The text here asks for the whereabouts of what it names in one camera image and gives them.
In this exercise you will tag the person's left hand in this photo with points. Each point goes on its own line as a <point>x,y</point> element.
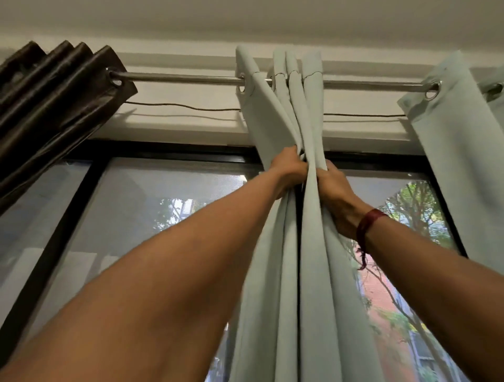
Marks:
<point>289,169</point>

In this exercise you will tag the red wrist thread band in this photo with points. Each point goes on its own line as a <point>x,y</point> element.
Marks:
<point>368,224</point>

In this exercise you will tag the silver metal curtain rod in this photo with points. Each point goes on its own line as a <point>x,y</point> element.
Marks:
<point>177,78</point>

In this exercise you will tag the person's right forearm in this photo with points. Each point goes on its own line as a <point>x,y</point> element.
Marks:
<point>445,291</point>

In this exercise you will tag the light teal curtain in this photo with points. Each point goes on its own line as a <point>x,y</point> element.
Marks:
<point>315,275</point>
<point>460,157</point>

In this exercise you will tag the person's left forearm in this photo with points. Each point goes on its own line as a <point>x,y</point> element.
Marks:
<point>157,291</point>

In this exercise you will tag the dark brown satin curtain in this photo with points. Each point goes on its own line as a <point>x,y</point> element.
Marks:
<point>51,106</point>

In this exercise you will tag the person's right hand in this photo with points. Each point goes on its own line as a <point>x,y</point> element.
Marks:
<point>340,200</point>

